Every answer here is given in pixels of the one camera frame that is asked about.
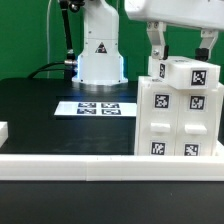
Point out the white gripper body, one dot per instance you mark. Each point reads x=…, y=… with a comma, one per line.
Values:
x=202, y=14

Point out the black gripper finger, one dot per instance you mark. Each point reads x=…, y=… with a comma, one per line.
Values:
x=209, y=39
x=155, y=32

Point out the white cabinet top block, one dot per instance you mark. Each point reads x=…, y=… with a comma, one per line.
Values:
x=184, y=73

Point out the white cabinet body box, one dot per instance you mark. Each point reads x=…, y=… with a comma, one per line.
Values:
x=171, y=122

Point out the white cabinet door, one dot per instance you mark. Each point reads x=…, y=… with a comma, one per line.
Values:
x=198, y=121
x=156, y=119

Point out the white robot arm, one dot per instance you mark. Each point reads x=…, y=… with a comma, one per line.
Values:
x=100, y=62

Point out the white marker sheet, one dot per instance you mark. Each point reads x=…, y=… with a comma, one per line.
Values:
x=105, y=109

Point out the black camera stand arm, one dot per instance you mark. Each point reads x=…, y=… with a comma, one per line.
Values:
x=73, y=6

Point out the white U-shaped fence frame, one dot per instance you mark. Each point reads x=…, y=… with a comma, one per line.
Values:
x=111, y=168

